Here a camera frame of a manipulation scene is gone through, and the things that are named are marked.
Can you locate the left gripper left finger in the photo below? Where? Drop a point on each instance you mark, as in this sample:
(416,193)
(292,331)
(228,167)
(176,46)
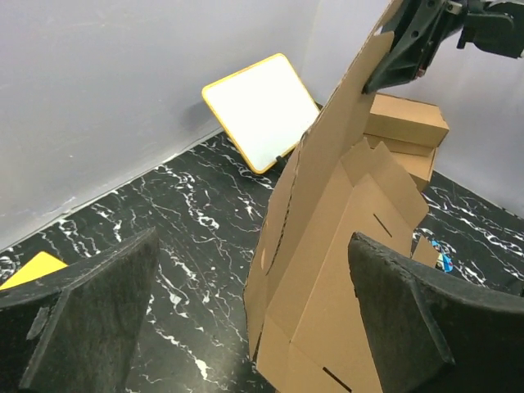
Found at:
(76,330)

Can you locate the white board yellow frame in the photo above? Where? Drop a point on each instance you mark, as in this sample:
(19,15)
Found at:
(264,109)

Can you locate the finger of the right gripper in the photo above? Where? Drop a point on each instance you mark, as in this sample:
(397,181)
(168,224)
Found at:
(418,28)

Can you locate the yellow pad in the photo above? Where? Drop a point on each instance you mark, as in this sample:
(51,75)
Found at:
(39,266)

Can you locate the cardboard box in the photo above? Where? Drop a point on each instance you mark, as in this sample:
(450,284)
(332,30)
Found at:
(406,126)
(303,322)
(418,160)

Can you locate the blue toy car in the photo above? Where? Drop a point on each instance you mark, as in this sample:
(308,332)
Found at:
(444,262)

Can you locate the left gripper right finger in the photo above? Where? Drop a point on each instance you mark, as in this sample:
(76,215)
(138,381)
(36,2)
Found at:
(429,331)

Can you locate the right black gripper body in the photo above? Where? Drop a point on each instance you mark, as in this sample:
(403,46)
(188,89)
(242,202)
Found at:
(495,27)

